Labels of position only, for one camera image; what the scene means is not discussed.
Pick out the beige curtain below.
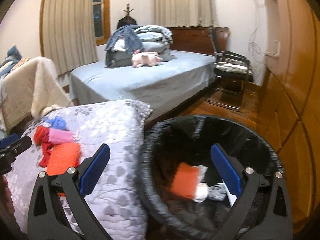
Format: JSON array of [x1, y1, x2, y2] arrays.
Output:
[[42, 0, 98, 75], [153, 0, 215, 28]]

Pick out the hanging white cables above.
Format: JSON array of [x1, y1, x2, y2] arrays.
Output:
[[247, 0, 267, 65]]

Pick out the white tissue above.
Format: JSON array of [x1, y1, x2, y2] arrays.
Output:
[[193, 165, 209, 203]]

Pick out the orange textured cloth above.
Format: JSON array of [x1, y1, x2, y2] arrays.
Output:
[[47, 142, 81, 176]]

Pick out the dark blue fleece blanket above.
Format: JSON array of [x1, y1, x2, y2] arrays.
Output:
[[104, 24, 145, 67]]

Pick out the wooden wardrobe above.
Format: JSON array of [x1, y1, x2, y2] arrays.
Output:
[[258, 0, 319, 233]]

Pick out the wooden framed window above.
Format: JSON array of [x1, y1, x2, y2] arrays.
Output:
[[92, 0, 111, 46]]

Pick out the black lined trash bin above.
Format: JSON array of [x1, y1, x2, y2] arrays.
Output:
[[137, 115, 285, 239]]

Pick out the grey sock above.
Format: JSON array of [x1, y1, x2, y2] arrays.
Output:
[[208, 183, 227, 202]]

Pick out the floral lavender quilt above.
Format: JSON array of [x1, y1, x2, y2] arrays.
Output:
[[4, 99, 154, 240]]

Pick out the beige blanket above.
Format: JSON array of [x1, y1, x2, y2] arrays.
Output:
[[1, 57, 73, 132]]

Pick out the pink paper piece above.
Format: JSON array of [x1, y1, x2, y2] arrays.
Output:
[[48, 128, 74, 145]]

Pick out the left beige curtain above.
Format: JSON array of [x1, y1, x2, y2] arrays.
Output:
[[42, 0, 98, 75]]

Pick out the right beige curtain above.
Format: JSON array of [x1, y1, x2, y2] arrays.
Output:
[[153, 0, 215, 28]]

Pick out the dark wooden headboard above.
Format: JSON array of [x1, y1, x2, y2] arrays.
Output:
[[169, 27, 230, 55]]

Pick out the black metal chair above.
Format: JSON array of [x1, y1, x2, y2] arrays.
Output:
[[207, 26, 251, 111]]

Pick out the blue bed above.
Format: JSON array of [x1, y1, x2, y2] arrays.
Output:
[[69, 50, 215, 122]]

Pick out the wooden coat rack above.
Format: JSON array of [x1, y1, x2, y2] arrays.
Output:
[[117, 3, 137, 29]]

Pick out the pile of folded bedding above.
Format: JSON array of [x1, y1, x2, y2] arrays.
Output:
[[105, 25, 173, 68]]

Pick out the pink plush toy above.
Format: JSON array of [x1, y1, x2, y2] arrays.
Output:
[[131, 50, 163, 68]]

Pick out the blue plastic bag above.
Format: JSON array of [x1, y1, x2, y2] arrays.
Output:
[[44, 116, 66, 131]]

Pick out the red cloth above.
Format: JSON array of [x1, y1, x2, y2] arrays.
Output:
[[33, 125, 54, 167]]

